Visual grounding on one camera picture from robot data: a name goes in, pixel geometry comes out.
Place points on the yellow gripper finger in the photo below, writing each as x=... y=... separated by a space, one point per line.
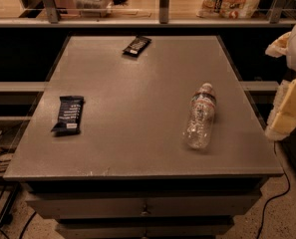
x=282 y=119
x=279 y=47

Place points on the clear plastic container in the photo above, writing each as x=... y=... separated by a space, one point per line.
x=92 y=8

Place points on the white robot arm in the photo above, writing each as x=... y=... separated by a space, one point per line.
x=291 y=55

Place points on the metal shelf rail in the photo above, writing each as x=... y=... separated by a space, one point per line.
x=137 y=13

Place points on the colourful snack bag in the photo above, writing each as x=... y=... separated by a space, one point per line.
x=231 y=9

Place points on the clear plastic water bottle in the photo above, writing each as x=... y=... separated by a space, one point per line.
x=198 y=129

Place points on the dark blue rxbar wrapper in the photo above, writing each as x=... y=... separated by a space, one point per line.
x=69 y=115

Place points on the grey drawer cabinet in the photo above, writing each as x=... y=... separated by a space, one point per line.
x=129 y=173

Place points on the black snack bar wrapper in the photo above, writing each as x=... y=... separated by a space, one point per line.
x=136 y=46

